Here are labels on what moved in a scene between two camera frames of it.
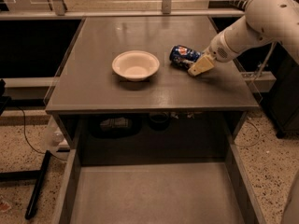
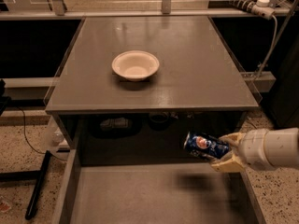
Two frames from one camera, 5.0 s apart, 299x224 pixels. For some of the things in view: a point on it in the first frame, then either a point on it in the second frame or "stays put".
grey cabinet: [170, 116] stays put
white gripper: [217, 51] → [252, 149]
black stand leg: [35, 175] stays put
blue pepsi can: [183, 57] → [206, 145]
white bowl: [135, 65] stays put
